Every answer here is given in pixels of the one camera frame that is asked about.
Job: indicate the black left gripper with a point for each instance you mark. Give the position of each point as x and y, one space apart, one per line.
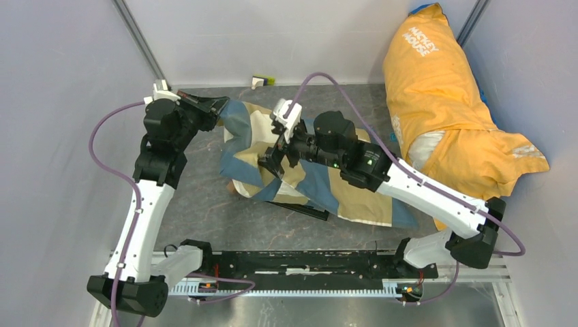
214 105

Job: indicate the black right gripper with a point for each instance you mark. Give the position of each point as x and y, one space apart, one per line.
273 155

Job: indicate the blue beige checkered pillowcase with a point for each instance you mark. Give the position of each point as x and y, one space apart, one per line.
248 134

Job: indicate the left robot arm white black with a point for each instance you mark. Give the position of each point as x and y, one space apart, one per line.
131 282

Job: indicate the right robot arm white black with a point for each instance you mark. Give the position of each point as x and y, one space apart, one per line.
472 224

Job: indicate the yellow Mickey Mouse pillow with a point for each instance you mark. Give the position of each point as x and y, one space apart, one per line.
443 126

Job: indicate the small white green block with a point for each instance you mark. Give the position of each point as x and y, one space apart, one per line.
261 81

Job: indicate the small wooden letter cube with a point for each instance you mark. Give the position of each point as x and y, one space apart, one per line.
231 188

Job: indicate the black white checkerboard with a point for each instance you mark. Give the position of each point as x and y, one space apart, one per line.
304 209

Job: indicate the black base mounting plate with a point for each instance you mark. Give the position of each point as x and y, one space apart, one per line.
367 263

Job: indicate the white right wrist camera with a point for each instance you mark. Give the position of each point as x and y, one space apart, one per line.
285 117

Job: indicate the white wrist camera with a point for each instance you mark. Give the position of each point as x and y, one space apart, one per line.
285 117
161 90

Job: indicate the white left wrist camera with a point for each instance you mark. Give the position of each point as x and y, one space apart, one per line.
161 90

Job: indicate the aluminium frame post left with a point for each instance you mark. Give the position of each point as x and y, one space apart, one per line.
138 37

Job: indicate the aluminium frame post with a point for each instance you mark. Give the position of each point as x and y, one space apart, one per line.
471 21
138 37

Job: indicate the white slotted cable duct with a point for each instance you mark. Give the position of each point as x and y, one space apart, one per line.
191 287

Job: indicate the aluminium frame rail front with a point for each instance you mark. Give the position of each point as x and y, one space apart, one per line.
496 272

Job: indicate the aluminium frame post right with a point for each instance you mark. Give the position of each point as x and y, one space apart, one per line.
471 21

